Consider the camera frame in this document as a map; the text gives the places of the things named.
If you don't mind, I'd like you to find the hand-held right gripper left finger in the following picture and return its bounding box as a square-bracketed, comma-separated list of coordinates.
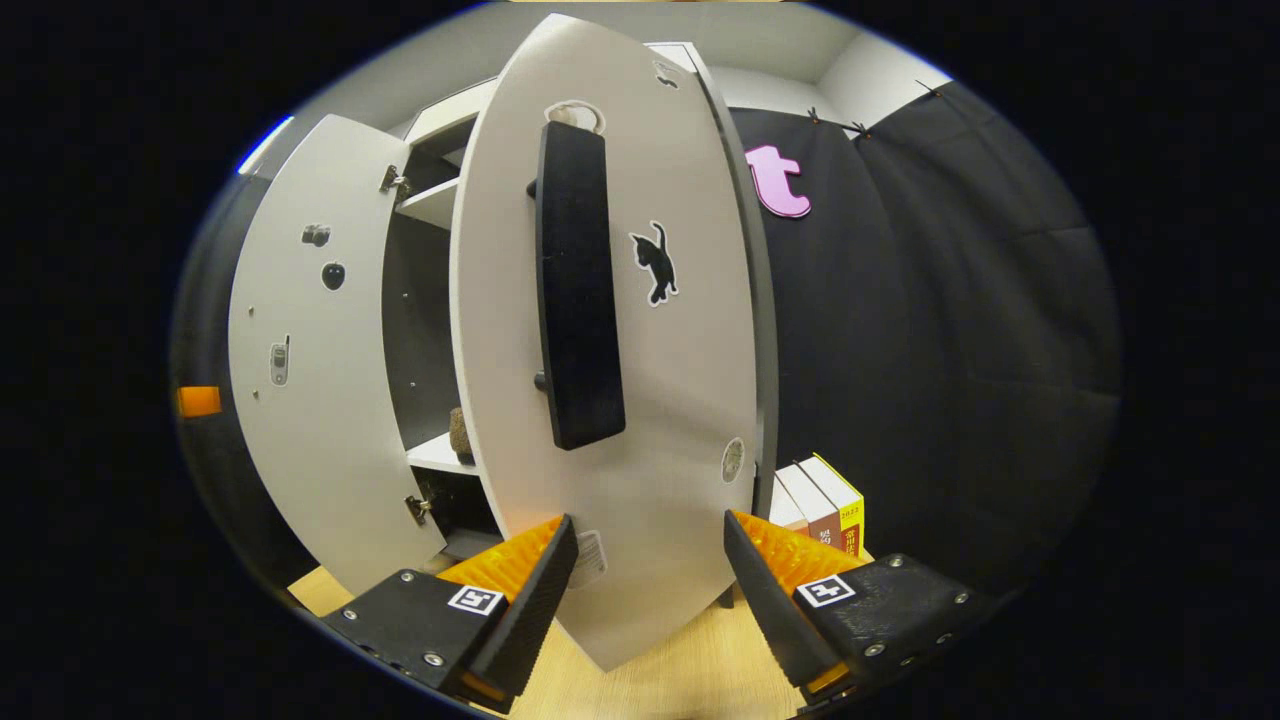
[318, 515, 579, 713]

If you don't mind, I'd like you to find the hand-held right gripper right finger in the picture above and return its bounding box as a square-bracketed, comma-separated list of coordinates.
[722, 510, 1001, 713]

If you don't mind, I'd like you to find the white shoe cabinet door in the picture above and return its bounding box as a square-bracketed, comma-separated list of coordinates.
[227, 113, 449, 596]
[448, 12, 761, 673]

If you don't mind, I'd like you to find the white shoe cabinet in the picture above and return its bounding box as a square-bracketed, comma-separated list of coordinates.
[378, 42, 781, 561]

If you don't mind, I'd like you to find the white cabinet drawer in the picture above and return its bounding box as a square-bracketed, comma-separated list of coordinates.
[403, 78, 501, 146]

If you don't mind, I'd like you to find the white book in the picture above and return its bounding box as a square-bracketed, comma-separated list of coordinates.
[768, 475, 811, 536]

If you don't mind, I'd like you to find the brown book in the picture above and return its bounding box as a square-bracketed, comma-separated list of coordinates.
[778, 462, 843, 551]

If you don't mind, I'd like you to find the yellow book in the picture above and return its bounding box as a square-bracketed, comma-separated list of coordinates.
[798, 452, 867, 561]

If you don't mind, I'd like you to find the black backdrop cloth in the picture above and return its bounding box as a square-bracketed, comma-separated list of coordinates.
[730, 80, 1121, 601]

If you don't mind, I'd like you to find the black door handle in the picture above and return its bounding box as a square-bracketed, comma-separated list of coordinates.
[527, 120, 628, 453]

